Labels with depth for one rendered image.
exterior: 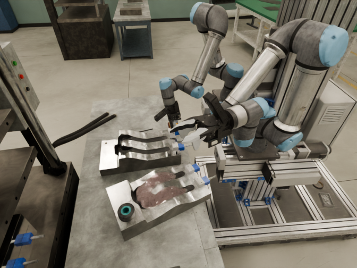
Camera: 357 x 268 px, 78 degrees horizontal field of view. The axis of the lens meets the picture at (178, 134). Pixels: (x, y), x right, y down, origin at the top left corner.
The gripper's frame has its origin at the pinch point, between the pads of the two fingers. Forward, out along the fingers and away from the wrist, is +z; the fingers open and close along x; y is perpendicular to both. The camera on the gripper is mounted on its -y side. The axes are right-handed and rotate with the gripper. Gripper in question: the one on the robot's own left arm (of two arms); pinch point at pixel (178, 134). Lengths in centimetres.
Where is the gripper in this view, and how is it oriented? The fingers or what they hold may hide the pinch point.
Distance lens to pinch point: 65.9
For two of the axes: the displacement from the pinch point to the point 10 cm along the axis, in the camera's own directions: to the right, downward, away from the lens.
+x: -5.0, -4.6, 7.3
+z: -8.6, 3.4, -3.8
